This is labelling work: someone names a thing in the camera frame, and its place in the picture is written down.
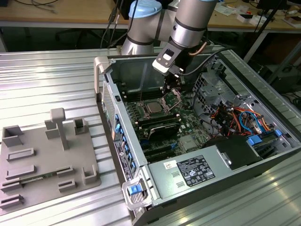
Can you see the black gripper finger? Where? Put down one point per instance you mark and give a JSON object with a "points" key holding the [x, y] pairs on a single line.
{"points": [[168, 83], [179, 81]]}

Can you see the silver CPU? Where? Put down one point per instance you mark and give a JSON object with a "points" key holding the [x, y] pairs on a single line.
{"points": [[154, 107]]}

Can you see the thin metal locking lever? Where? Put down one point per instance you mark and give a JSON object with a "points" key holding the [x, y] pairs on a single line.
{"points": [[141, 96]]}

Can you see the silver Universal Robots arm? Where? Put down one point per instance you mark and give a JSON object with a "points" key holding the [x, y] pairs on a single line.
{"points": [[188, 30]]}

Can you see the black RAM slot bank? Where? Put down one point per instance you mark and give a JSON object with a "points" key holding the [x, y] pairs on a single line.
{"points": [[131, 93]]}

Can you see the black CPU socket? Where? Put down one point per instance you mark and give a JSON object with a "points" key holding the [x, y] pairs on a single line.
{"points": [[139, 108]]}

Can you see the perforated metal drive cage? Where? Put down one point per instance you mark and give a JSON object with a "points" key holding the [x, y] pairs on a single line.
{"points": [[211, 94]]}

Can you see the installed black RAM sticks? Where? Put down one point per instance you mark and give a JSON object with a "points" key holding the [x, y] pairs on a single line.
{"points": [[155, 120]]}

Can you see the green motherboard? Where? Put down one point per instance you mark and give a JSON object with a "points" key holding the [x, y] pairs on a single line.
{"points": [[188, 122]]}

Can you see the black graphics card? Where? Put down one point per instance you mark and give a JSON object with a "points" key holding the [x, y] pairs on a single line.
{"points": [[162, 131]]}

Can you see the silver chipset heatsink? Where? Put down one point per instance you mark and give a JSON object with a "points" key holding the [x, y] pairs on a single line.
{"points": [[188, 143]]}

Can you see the open grey PC case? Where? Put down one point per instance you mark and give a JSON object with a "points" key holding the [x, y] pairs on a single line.
{"points": [[134, 141]]}

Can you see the small white box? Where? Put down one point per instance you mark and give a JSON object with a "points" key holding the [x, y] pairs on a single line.
{"points": [[244, 20]]}

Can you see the black plastic shroud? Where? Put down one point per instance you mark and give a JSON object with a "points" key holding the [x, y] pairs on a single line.
{"points": [[235, 150]]}

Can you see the blue disk carrier tab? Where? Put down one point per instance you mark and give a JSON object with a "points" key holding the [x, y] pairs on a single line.
{"points": [[254, 140]]}

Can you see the grey power supply unit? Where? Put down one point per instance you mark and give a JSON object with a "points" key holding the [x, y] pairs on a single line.
{"points": [[164, 186]]}

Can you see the small blue clip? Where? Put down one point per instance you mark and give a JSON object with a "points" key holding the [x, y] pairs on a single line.
{"points": [[278, 133]]}

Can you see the blue case latch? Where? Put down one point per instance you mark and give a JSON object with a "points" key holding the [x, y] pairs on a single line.
{"points": [[133, 190]]}

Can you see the wooden desk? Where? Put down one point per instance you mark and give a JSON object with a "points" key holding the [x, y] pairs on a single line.
{"points": [[70, 11]]}

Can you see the grey parts rack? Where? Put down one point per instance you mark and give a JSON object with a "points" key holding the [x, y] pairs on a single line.
{"points": [[47, 160]]}

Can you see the green RAM stick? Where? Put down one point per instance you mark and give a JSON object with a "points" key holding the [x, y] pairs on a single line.
{"points": [[37, 178]]}

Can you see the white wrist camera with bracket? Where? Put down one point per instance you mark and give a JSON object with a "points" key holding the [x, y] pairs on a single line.
{"points": [[161, 66]]}

